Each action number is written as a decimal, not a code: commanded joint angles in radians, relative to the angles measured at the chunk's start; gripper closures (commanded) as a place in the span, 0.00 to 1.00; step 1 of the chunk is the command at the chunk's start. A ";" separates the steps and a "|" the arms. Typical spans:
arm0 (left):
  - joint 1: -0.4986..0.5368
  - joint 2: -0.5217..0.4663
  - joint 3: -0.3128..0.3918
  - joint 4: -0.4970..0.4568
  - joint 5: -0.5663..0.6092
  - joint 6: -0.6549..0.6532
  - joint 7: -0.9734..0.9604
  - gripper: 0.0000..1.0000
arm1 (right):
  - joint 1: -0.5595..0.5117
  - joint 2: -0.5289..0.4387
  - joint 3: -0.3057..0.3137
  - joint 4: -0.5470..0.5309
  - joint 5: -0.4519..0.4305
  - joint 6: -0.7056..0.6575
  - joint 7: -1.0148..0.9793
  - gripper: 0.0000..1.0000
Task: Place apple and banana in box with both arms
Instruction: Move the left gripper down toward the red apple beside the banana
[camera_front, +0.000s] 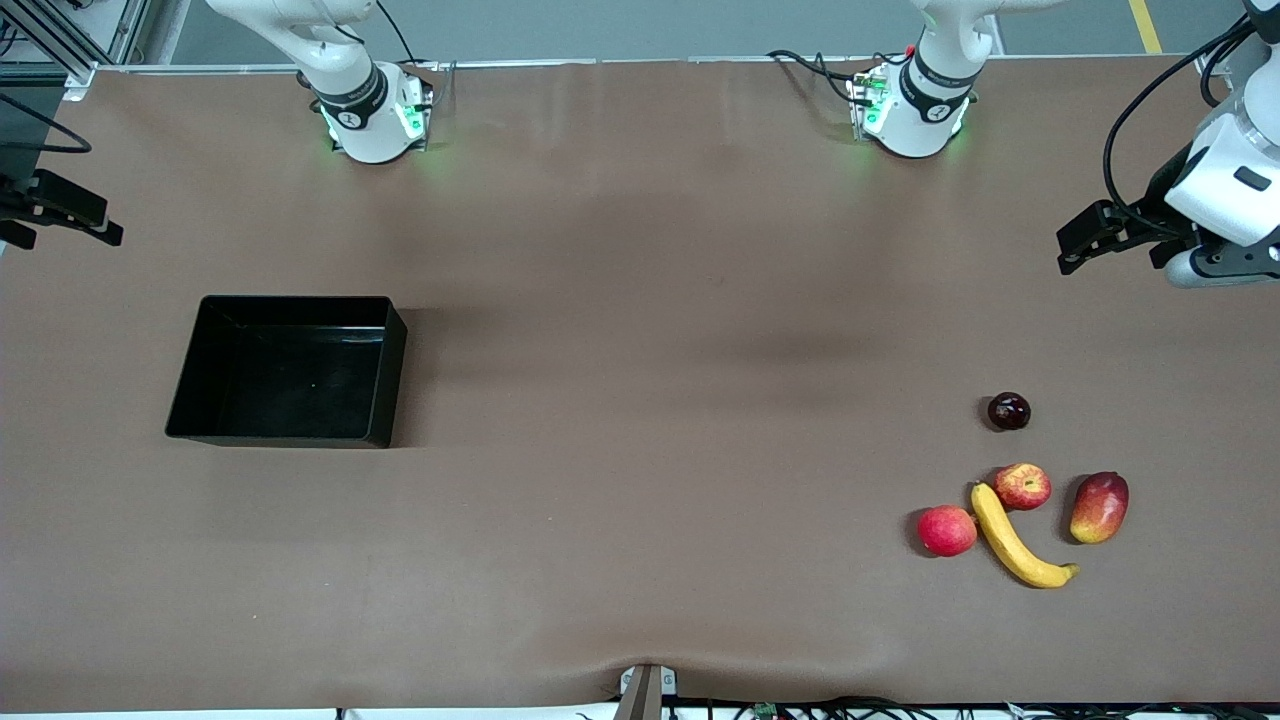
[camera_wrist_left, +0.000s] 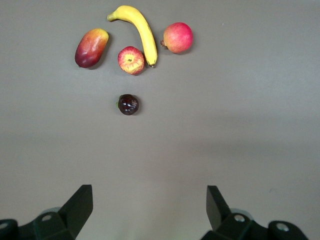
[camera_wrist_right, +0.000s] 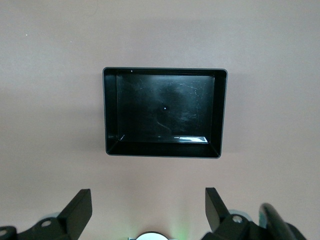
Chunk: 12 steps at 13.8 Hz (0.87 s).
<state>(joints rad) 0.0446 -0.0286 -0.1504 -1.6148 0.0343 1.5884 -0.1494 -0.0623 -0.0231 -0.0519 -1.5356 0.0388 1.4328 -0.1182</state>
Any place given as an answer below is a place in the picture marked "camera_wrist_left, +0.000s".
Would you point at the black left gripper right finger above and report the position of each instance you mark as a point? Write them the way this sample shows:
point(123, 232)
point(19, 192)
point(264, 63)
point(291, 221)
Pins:
point(218, 212)

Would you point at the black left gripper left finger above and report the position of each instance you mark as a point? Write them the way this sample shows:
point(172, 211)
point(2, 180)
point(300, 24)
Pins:
point(75, 212)

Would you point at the red yellow apple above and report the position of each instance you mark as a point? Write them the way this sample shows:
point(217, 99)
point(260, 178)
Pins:
point(131, 61)

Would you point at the yellow banana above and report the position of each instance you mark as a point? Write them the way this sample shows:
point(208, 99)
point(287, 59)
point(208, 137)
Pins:
point(142, 27)

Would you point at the dark red plum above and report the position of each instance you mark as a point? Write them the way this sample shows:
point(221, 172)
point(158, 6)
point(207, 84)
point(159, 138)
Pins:
point(128, 105)

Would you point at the red yellow mango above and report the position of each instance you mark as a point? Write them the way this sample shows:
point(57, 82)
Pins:
point(91, 48)

